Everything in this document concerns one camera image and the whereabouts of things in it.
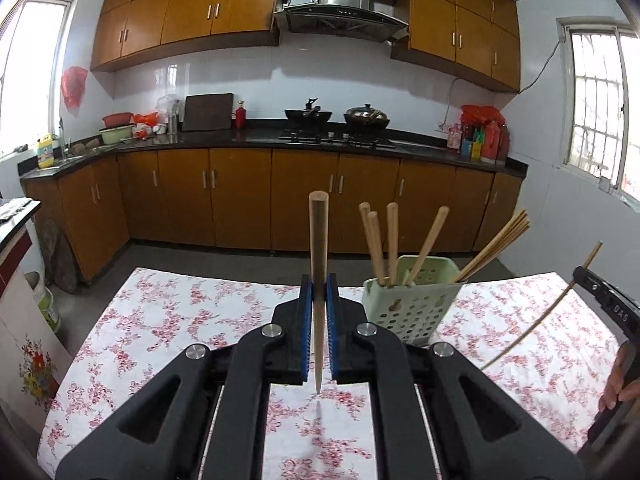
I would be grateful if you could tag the white bucket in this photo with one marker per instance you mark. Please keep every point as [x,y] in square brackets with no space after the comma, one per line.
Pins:
[47,305]

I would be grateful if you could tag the red bags and bottles cluster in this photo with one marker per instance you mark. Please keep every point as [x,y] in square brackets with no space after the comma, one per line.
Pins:
[485,132]

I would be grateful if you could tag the steel cup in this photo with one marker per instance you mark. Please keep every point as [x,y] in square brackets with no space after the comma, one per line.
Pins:
[172,124]

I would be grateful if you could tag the dark cutting board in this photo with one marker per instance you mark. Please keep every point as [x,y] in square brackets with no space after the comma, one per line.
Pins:
[207,112]

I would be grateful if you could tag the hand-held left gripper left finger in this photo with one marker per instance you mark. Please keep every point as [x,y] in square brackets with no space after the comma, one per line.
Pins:
[306,330]

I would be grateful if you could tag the white appliance with dark top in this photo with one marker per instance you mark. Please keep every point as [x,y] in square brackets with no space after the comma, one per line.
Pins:
[15,245]

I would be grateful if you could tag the green perforated utensil holder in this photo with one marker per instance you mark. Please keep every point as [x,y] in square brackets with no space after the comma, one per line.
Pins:
[415,310]

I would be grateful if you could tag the floral painted panel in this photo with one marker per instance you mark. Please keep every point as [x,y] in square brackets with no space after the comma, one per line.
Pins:
[30,360]

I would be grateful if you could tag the red bottle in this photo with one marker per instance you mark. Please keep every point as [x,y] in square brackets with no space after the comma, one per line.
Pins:
[240,117]

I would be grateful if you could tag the black kitchen countertop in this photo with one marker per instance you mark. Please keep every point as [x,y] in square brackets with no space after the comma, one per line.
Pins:
[225,139]

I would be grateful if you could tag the pale green basin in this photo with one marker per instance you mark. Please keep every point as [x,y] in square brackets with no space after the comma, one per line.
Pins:
[117,135]

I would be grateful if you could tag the red plastic bag on wall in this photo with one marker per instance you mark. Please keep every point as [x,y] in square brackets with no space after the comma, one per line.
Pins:
[74,86]

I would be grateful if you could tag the red floral tablecloth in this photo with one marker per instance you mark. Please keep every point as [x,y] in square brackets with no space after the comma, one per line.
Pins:
[165,320]

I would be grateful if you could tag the window with plain frame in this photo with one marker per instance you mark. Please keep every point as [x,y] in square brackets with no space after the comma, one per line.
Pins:
[30,75]

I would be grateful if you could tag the faucet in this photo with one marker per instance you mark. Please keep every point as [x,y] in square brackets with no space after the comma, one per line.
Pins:
[63,135]

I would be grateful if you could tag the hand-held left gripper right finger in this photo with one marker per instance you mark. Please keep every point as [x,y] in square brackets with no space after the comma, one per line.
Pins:
[332,330]

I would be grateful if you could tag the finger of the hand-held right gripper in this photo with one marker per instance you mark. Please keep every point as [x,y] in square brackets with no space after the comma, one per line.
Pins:
[590,285]

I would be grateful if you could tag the red and white plastic bags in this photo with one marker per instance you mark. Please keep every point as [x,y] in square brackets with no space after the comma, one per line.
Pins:
[145,125]

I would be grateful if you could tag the brown upper cabinets beside window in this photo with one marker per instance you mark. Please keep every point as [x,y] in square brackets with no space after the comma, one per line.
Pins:
[460,25]

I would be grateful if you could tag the yellow detergent bottle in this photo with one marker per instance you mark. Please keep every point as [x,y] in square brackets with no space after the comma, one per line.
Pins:
[45,152]

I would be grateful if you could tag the person's right hand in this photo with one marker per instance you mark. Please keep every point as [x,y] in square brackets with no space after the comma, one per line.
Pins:
[617,375]

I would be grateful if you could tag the window with bars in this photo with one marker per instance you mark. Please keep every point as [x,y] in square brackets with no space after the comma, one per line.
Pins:
[600,105]

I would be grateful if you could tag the brown sack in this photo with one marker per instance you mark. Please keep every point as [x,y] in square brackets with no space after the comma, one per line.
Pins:
[57,255]

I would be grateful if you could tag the gas stove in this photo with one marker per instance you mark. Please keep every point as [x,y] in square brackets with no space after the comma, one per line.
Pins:
[335,139]

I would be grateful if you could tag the brown upper cabinets with long run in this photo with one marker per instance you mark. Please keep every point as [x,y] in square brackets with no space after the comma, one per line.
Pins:
[190,10]

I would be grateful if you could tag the red basin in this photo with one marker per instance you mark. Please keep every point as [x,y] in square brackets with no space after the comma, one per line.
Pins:
[117,120]

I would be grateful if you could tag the pink bottle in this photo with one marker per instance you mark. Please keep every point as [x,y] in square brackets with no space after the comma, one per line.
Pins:
[454,137]

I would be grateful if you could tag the brown lower kitchen cabinets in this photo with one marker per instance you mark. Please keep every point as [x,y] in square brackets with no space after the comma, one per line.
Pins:
[240,200]

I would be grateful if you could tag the steel range hood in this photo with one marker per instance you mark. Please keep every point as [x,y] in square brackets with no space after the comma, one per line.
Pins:
[342,5]

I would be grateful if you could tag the wok with lid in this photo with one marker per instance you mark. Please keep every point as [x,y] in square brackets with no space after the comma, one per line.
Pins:
[366,117]

